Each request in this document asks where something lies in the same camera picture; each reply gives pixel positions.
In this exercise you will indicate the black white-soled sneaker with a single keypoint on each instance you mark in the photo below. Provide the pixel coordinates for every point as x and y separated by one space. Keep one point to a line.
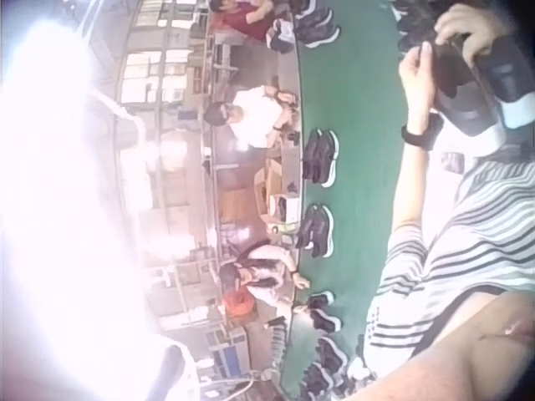
307 229
312 156
326 321
321 300
507 71
328 160
324 231
457 89

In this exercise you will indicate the white paper sheet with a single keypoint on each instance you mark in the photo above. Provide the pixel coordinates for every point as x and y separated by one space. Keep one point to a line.
480 142

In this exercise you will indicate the small dark label card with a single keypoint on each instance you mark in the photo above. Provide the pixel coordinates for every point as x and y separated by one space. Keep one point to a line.
453 162

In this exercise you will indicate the person's right hand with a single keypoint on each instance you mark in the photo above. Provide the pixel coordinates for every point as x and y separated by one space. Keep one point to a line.
485 21

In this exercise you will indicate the green conveyor belt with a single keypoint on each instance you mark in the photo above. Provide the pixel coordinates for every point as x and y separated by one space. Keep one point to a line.
363 125

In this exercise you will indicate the blue plastic crate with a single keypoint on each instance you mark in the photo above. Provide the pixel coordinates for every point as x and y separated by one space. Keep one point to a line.
227 355

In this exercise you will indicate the person's left hand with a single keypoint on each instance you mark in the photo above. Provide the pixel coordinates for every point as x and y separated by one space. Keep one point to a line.
418 96

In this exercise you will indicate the heap of black shoes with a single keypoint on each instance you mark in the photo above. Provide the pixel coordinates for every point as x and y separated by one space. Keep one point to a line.
411 23
330 367
317 23

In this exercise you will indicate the black wrist band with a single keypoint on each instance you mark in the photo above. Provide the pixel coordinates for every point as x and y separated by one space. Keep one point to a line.
420 133

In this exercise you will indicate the orange cloth bundle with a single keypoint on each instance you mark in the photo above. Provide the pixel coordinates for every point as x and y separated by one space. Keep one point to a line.
238 307

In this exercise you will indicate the brown cardboard carton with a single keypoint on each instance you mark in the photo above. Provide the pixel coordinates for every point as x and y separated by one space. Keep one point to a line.
267 184

